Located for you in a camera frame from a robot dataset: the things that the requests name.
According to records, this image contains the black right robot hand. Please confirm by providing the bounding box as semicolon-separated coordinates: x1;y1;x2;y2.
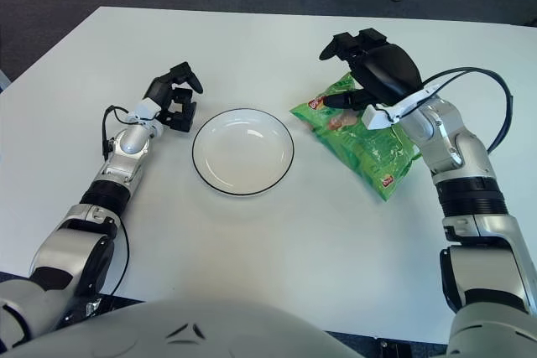
318;28;424;111

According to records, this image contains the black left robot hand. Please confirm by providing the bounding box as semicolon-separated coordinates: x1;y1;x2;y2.
143;61;205;132

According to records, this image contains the green potato chips bag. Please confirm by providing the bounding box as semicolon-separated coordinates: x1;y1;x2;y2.
289;71;425;203

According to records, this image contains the white plate with black rim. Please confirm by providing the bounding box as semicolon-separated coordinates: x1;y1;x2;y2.
191;108;295;198

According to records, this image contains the grey robot torso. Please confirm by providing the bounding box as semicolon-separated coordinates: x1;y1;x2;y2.
12;297;366;358

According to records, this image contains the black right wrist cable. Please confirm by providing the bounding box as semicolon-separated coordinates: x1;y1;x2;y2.
417;66;515;153

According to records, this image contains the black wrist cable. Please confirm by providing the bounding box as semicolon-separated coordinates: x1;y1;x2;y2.
102;105;139;162
417;66;515;153

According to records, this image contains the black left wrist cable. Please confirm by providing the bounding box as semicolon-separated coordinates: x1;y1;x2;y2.
102;105;139;162

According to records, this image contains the black left elbow cable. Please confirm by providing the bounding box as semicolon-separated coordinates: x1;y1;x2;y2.
100;215;130;296

